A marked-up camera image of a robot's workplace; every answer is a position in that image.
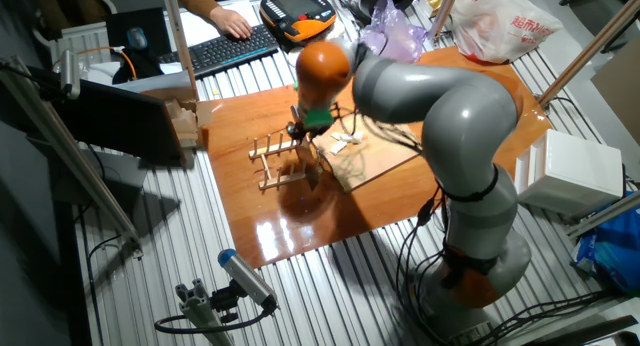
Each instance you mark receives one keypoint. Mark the blue plastic bag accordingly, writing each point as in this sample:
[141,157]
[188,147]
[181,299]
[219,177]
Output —
[615,246]

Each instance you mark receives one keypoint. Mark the steel cleaver knife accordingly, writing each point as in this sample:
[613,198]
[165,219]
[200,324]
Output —
[310,166]

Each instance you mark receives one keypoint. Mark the wooden peg dish rack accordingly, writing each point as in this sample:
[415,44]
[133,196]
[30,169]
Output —
[272,150]

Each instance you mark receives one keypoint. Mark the grey depth camera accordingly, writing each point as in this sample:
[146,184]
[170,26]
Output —
[70,73]

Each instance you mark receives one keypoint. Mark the clear plastic bag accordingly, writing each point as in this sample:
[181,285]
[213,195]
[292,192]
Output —
[395,36]

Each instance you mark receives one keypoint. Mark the small white radish slice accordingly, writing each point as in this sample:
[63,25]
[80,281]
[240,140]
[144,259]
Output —
[336,135]

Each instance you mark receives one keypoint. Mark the white plastic drawer box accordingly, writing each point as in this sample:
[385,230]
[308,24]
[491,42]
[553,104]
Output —
[575,171]

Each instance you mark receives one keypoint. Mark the aluminium frame profile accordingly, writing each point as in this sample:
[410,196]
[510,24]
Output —
[605,213]

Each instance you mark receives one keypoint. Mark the black monitor screen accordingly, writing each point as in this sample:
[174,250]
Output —
[120,121]

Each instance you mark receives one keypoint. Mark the black computer keyboard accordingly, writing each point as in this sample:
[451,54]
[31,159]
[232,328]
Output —
[230,53]

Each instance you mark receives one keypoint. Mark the stacked wooden blocks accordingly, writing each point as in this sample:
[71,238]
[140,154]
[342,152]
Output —
[185,121]

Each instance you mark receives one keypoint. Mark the white radish piece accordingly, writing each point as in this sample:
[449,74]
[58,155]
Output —
[358,137]
[338,147]

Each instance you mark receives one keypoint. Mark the blue computer mouse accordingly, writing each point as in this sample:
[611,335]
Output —
[136,37]

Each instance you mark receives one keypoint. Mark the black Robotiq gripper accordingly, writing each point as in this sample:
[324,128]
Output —
[302,131]

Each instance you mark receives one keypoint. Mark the white paper sheet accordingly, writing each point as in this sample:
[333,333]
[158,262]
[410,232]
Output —
[200,31]

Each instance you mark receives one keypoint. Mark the black mouse pad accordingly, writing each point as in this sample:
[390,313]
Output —
[120,36]

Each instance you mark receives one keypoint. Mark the brown cardboard sheet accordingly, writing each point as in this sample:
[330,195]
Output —
[620,86]

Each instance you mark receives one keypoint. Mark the white plastic bag red print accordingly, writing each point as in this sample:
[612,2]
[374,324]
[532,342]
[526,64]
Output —
[510,21]

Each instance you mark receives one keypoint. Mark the slanted aluminium frame post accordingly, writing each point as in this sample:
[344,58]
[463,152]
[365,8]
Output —
[65,151]

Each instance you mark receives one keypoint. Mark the large glossy wooden board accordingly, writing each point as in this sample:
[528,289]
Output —
[260,221]

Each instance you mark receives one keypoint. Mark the grey camera blue cap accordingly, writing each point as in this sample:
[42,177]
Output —
[245,276]

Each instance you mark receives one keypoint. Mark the person hand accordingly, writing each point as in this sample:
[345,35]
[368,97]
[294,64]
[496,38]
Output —
[232,23]

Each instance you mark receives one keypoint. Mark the upright frame post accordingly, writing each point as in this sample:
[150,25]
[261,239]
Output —
[180,46]

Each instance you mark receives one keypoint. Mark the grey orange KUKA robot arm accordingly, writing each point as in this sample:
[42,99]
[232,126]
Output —
[465,116]

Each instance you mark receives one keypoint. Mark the orange black teach pendant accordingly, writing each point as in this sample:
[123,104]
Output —
[300,16]

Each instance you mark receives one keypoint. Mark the aluminium camera bracket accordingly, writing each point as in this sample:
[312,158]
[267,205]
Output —
[200,311]

